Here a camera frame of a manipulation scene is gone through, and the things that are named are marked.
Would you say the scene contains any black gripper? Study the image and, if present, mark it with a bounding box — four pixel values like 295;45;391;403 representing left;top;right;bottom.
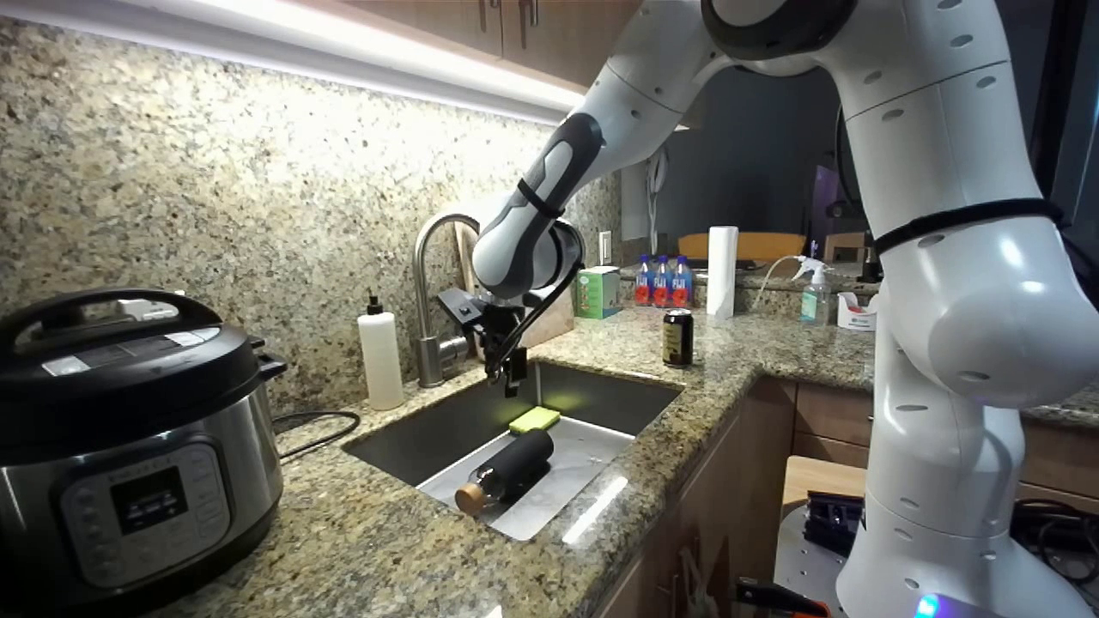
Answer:
470;288;544;399

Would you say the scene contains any glass bottle with black sleeve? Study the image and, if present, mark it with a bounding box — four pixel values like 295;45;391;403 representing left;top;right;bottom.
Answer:
455;429;561;520

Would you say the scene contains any stainless steel sink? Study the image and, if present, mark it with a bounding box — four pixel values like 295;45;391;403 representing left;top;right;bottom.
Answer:
340;356;686;547

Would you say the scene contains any white soap dispenser bottle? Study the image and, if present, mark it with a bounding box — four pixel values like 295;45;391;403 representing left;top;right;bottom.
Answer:
354;293;409;413

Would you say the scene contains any clear spray bottle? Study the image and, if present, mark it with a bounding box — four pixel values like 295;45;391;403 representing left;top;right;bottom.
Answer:
796;251;838;325

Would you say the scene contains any yellow green sponge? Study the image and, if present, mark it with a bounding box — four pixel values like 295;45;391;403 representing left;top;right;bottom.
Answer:
504;403;564;439

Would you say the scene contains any brushed steel faucet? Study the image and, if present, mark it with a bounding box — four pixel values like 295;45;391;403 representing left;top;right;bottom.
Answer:
409;209;489;391

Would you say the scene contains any green wipes container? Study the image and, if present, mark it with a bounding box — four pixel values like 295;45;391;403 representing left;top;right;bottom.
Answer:
573;263;624;322

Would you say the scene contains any black drink can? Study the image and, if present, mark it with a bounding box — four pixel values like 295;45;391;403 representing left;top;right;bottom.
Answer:
660;310;697;372

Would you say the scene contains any white paper towel roll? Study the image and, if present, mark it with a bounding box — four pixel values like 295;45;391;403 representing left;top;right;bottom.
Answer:
703;224;741;322

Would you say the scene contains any wooden base cabinet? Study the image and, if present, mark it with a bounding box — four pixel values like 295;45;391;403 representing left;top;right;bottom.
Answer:
593;378;1099;618

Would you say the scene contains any round wooden tray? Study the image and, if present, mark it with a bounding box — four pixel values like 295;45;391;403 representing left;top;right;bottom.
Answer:
678;229;811;267

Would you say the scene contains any brown cardboard box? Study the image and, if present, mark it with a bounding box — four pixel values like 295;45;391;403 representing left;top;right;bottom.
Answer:
780;454;873;513

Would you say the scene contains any small white box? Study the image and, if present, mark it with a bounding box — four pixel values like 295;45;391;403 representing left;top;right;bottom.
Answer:
834;288;881;332

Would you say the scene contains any under-cabinet light strip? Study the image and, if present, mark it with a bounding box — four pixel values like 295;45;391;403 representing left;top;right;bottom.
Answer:
0;0;590;125

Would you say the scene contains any black orange clamp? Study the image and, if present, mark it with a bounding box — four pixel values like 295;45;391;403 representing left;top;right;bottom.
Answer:
735;577;834;618

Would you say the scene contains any dark electronics box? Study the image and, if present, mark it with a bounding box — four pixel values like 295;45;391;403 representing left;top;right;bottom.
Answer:
804;490;868;561

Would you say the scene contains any black silver pressure cooker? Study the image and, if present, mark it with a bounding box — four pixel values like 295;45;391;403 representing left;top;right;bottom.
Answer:
0;286;289;616

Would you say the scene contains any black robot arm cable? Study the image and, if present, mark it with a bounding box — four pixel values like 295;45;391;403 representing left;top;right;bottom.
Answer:
502;216;590;347

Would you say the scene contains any black cooker power cord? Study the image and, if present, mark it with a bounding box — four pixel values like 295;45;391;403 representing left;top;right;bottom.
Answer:
273;405;366;462

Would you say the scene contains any wooden wall cabinet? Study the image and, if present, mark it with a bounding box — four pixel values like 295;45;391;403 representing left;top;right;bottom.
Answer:
331;0;645;89

